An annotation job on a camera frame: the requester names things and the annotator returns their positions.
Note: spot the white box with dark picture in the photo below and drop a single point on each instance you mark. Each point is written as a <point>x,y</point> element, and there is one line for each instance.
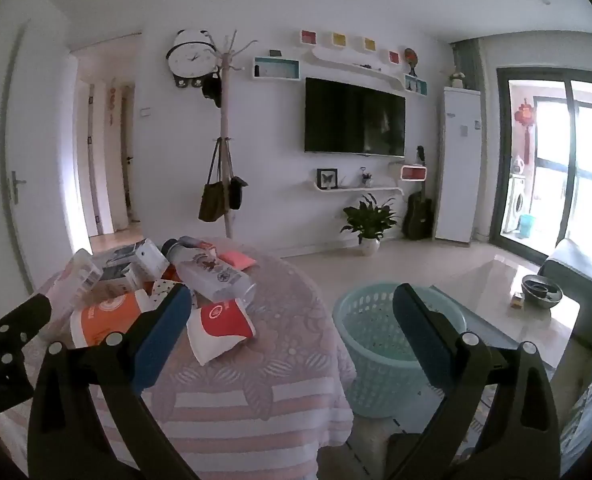
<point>145,257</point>

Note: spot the panda wall clock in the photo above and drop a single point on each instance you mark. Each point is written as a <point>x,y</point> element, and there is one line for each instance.
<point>190,60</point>

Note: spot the white polka dot packet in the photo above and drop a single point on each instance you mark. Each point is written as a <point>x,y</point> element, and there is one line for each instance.
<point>168,287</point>

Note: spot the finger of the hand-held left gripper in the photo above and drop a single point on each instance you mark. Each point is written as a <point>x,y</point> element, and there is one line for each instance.
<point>25,312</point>

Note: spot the white ornament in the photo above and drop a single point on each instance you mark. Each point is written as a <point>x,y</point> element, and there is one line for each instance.
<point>457,79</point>

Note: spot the dark guitar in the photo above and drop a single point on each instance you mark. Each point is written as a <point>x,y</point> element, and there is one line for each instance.
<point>418,215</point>

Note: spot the framed butterfly picture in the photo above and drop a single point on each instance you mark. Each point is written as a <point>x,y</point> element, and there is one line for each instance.
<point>328,178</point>

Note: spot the red fan ornament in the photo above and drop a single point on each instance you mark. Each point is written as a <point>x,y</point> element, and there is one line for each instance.
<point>411,57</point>

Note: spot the black cap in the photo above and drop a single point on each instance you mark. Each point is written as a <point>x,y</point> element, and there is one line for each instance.
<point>211,90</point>

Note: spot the black hanging bag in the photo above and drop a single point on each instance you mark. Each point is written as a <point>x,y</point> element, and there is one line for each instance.
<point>237,192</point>

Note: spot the small vase with plant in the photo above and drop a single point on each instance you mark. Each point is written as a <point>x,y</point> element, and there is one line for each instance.
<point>366,177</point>

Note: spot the clear plastic container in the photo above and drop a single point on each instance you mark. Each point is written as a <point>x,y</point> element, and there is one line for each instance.
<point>75,275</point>

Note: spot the tall white cabinet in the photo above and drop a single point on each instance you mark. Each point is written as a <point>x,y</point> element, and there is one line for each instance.
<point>458,170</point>

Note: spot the dark bowl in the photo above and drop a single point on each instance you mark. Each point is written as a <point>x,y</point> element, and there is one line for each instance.
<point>541,290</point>

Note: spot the pink packet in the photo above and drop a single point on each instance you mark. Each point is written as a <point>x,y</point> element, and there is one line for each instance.
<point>235,260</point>

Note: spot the dark framed glass door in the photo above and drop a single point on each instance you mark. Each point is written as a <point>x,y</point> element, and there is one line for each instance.
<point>501,160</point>

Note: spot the small brown box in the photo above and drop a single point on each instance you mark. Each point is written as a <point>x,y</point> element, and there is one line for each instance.
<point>516,301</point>

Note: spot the small blue box shelf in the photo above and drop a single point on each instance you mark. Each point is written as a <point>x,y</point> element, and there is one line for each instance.
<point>416,85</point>

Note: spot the orange and white packet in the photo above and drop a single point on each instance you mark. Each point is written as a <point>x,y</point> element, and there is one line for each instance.
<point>105,317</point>

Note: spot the red knot ornament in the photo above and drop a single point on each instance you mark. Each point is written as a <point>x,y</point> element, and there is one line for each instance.
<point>524,115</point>

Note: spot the yellow wall cube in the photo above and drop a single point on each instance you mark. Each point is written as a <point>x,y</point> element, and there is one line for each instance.
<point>370,44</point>
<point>339,40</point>

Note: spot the brown tote bag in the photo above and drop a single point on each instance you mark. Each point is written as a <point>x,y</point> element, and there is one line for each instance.
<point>211,202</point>

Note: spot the red and white cube shelf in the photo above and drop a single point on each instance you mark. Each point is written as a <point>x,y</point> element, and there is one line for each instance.
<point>413,173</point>

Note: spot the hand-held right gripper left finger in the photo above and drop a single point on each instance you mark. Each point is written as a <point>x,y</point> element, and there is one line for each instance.
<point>160,345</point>

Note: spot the blue lined box shelf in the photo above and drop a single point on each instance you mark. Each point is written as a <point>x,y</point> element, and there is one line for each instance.
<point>276,69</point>

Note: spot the clear printed plastic bottle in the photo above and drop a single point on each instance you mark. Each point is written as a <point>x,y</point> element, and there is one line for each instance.
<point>210,275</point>

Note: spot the red and white packet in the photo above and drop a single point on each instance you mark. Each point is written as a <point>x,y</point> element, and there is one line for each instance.
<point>220,322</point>

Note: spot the grey and white carton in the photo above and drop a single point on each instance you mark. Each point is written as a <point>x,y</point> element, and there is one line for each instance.
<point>120,280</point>

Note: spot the pink coat rack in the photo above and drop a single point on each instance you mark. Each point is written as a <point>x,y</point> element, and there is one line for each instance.
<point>224,110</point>

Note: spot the red wall cube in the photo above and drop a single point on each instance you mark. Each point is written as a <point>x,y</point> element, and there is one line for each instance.
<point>394,56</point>
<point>309,37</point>

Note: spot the glass coffee table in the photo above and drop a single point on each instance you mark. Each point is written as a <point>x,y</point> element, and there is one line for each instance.
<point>496,300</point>

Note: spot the black wall television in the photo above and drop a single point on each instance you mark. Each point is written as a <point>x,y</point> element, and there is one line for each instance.
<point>356,117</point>

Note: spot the blue bucket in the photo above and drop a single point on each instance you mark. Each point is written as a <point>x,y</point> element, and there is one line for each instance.
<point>526,226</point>

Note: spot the curved white wall shelf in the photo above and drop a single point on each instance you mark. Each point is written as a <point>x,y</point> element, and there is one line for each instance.
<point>346,62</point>

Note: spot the white washing machine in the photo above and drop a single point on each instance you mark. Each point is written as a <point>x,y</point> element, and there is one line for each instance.
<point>516,205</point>

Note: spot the potted green plant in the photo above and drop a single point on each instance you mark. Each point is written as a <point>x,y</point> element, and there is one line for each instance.
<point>368,220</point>

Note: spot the white door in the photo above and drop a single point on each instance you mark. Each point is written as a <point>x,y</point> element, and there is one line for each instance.
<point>40,135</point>

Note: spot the low curved white shelf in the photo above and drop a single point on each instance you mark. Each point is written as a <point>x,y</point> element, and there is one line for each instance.
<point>356,190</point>

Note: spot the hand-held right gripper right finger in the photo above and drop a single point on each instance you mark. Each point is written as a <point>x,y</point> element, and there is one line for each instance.
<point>421,335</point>

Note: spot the grey sofa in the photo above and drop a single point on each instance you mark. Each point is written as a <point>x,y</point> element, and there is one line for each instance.
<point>576,265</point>

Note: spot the pink striped tablecloth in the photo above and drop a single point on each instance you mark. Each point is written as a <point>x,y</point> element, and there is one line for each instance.
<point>276,360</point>

